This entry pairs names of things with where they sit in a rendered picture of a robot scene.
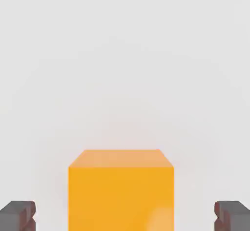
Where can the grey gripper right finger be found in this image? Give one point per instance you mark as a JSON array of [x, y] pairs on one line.
[[235, 217]]

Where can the small orange cube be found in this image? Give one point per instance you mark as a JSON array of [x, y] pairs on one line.
[[121, 195]]

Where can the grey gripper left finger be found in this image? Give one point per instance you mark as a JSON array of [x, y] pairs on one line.
[[13, 217]]

